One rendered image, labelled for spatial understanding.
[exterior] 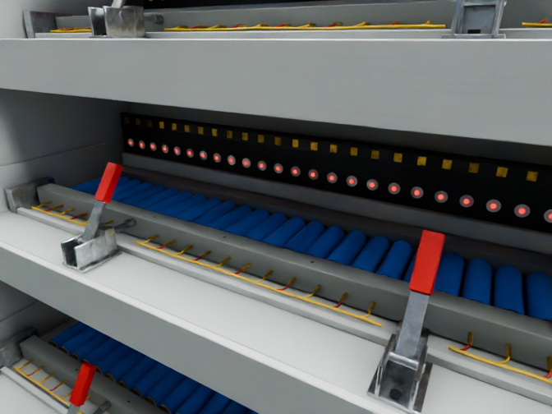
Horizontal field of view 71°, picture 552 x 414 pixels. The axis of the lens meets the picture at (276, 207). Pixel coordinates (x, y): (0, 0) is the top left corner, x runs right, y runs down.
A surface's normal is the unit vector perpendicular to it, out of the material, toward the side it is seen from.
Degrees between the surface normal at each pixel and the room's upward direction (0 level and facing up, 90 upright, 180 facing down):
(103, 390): 19
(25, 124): 90
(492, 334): 109
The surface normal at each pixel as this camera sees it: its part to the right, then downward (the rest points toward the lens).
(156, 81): -0.49, 0.32
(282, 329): 0.01, -0.92
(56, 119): 0.87, 0.20
